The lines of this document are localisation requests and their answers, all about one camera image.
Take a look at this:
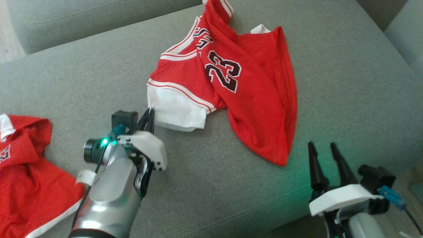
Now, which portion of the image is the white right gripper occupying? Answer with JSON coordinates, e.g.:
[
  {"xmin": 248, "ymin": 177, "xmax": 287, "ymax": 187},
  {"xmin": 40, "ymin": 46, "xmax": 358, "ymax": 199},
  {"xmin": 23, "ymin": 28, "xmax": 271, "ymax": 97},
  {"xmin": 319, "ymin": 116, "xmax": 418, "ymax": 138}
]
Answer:
[{"xmin": 307, "ymin": 141, "xmax": 384, "ymax": 238}]

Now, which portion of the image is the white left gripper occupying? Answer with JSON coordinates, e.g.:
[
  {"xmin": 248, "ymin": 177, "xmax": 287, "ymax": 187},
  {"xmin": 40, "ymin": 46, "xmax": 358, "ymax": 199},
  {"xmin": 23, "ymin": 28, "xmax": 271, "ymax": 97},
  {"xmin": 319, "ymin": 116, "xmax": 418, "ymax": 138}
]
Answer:
[{"xmin": 117, "ymin": 107, "xmax": 168, "ymax": 199}]

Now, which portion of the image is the red basketball jersey number 23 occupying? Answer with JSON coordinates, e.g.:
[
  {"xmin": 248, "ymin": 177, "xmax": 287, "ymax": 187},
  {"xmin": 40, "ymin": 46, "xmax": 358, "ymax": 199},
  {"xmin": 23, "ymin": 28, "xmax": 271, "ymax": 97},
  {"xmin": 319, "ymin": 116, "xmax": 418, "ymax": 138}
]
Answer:
[{"xmin": 146, "ymin": 0, "xmax": 298, "ymax": 167}]

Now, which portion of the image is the red basketball shorts white trim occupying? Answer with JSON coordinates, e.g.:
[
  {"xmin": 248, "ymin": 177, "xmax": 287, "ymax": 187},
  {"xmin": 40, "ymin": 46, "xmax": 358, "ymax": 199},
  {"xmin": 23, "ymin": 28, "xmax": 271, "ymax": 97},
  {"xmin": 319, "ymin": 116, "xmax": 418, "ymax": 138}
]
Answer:
[{"xmin": 0, "ymin": 114, "xmax": 86, "ymax": 238}]

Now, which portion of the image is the grey fabric sofa seat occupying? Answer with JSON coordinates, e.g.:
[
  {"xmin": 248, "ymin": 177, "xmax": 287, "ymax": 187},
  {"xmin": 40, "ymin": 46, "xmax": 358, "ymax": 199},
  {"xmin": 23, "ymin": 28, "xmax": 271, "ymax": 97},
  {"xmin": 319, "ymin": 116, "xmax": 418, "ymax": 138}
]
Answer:
[{"xmin": 0, "ymin": 0, "xmax": 423, "ymax": 238}]

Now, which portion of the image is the grey sofa back cushion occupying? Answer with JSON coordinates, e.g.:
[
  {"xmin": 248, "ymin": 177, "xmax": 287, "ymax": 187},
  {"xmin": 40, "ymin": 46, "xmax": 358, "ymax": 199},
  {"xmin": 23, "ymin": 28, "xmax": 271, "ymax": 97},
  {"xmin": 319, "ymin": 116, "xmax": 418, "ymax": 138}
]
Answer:
[{"xmin": 7, "ymin": 0, "xmax": 203, "ymax": 55}]

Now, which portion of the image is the black cable teal connector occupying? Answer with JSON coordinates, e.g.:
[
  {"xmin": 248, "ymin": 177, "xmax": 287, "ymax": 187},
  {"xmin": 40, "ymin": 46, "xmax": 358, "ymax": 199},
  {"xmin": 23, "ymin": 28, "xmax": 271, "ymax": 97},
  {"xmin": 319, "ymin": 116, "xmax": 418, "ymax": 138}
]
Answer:
[
  {"xmin": 71, "ymin": 124, "xmax": 128, "ymax": 232},
  {"xmin": 378, "ymin": 186, "xmax": 423, "ymax": 236}
]

